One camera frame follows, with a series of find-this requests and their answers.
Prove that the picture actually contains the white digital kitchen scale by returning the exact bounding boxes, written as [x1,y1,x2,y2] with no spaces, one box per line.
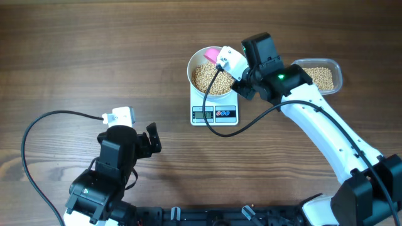
[190,85,239,126]

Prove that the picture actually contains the pink plastic measuring scoop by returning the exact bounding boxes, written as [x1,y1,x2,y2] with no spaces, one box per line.
[204,48,220,65]

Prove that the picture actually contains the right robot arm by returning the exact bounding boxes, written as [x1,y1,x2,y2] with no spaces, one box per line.
[219,33,401,225]

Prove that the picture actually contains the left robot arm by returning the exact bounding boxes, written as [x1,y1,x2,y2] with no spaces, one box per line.
[63,122,161,226]

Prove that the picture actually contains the white bowl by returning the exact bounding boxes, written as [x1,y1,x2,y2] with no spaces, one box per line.
[187,46,226,95]

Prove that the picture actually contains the clear plastic container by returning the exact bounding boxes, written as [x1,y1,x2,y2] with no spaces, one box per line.
[292,58,343,95]

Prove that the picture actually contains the right black camera cable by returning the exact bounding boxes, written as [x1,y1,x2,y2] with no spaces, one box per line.
[202,65,399,226]

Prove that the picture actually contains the black camera cable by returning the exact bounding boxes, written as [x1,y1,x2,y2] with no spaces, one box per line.
[20,110,104,226]
[202,65,399,226]

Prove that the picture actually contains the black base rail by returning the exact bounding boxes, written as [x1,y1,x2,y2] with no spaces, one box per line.
[136,206,307,226]

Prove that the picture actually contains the left black camera cable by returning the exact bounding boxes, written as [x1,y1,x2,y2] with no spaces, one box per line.
[20,110,104,226]

